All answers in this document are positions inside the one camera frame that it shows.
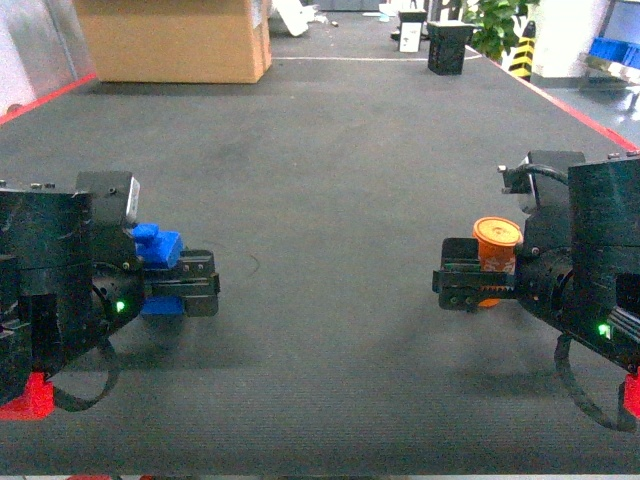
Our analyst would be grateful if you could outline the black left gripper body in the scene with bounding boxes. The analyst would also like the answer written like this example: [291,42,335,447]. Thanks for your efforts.
[76,171,145,345]

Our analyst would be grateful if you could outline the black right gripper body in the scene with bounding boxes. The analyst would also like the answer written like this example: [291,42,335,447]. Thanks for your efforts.
[498,166,573,320]

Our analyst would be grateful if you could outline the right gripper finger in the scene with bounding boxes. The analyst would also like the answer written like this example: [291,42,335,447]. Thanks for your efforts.
[432,270,517,311]
[440,237,481,272]

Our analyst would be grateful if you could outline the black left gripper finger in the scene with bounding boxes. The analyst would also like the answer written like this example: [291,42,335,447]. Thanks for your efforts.
[144,273,220,317]
[144,249,215,280]

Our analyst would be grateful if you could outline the blue block part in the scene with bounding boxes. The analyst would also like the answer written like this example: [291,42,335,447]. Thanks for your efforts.
[132,223,184,316]

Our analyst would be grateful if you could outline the orange cap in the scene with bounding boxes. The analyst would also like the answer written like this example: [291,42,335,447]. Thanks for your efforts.
[472,216,523,274]

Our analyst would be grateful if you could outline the yellow black striped bollard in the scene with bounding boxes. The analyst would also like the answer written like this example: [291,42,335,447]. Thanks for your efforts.
[508,20,536,82]

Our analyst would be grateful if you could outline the green potted plant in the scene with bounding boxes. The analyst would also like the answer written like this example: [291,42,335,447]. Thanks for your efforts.
[462,0,540,62]

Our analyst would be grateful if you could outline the black crate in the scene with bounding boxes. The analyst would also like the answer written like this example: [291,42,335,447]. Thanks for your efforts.
[427,20,476,76]

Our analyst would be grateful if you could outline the white sign stand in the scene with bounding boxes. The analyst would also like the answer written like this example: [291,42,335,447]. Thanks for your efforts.
[398,9,427,53]

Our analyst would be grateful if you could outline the large cardboard box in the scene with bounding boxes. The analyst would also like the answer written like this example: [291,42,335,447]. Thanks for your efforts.
[73,0,272,84]

